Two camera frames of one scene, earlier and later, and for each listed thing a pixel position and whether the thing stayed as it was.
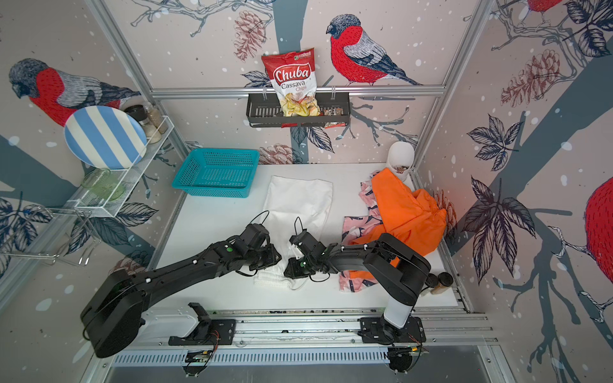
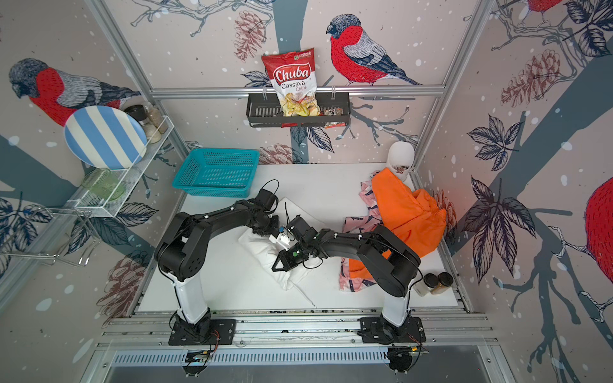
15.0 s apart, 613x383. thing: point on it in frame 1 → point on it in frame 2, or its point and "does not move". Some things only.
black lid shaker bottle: [430, 282] does not move
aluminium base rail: [321, 327] does not move
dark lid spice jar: [140, 112] does not move
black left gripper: [273, 258] → [275, 228]
